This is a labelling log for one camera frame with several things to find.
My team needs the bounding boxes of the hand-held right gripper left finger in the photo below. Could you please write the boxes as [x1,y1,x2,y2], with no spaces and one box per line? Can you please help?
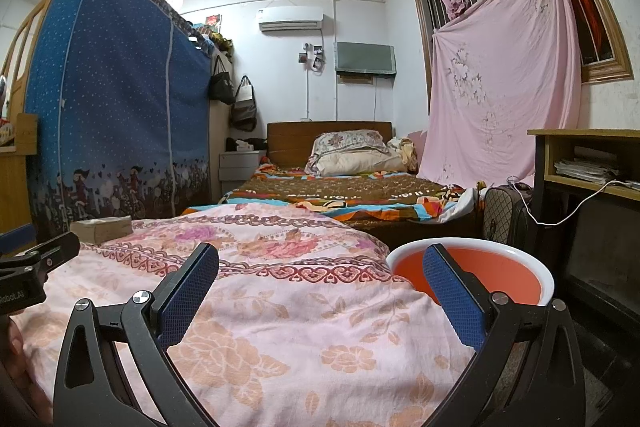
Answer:
[52,242,219,427]

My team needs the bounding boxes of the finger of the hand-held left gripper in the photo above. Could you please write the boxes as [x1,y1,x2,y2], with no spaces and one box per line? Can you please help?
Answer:
[0,231,81,283]

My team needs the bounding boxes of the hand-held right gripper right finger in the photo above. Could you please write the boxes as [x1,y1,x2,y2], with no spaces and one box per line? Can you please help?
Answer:
[422,243,587,427]

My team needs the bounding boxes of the white and red basin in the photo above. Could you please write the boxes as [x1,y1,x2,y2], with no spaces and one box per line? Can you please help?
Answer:
[386,238,556,308]

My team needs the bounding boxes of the person's left hand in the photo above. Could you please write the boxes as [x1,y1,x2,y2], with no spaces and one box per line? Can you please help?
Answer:
[0,317,31,388]

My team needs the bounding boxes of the thick old book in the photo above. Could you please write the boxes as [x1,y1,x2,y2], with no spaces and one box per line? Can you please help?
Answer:
[70,216,133,244]

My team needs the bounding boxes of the patterned suitcase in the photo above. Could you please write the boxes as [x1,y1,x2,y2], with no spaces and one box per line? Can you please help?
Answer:
[482,183,531,250]

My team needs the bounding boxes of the pink floral quilt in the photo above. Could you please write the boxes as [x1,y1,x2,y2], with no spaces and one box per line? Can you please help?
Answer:
[10,199,481,427]

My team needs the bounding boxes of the white nightstand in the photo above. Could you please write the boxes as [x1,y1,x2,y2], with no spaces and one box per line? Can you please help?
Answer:
[219,151,266,182]

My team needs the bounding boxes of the yellow folded blanket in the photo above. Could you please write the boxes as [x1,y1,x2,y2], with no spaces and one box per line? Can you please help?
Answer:
[387,137,420,172]

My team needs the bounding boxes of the dark clothes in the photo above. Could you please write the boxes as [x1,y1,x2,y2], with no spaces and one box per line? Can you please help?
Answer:
[225,137,268,152]

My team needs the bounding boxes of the cream pillow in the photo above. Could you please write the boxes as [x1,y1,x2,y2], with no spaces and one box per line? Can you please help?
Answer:
[305,149,406,178]

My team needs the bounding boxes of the bed with colourful blanket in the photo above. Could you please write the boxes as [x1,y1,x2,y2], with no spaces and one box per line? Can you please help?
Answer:
[182,162,483,228]

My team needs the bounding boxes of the wooden bed headboard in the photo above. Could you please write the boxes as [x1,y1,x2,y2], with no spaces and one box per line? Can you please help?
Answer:
[266,122,393,168]

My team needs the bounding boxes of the blue dotted fabric wardrobe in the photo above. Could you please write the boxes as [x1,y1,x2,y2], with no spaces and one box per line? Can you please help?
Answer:
[22,0,216,238]

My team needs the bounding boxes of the stack of papers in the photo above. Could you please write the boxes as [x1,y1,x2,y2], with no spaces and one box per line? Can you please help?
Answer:
[554,147,621,185]

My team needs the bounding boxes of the grey tote bag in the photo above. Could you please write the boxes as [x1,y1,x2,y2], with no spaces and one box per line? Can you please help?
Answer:
[230,76,258,132]

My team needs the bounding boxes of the floral pillow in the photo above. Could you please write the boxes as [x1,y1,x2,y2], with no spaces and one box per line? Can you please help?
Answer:
[311,130,388,158]

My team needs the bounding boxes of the wooden desk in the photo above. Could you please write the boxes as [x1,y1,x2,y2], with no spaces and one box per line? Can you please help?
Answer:
[528,128,640,293]

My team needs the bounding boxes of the black handbag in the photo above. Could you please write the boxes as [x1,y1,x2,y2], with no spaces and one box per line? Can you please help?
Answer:
[208,56,235,105]

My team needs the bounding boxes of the pink hanging sheet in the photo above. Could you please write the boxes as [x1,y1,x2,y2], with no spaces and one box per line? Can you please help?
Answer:
[417,0,583,188]

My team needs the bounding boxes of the white air conditioner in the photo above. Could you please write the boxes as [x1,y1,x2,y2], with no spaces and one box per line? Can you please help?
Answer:
[258,7,324,32]

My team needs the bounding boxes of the red cloth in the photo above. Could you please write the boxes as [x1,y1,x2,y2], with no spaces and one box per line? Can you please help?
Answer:
[552,0,616,62]

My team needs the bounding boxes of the wooden bunk bed frame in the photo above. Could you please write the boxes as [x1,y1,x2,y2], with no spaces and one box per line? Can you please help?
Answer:
[0,0,56,238]

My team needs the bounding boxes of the white cable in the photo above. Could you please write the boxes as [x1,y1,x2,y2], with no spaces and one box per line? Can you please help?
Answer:
[507,177,640,225]

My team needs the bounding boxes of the grey covered wall television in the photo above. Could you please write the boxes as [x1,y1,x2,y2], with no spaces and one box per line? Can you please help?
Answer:
[334,42,397,78]

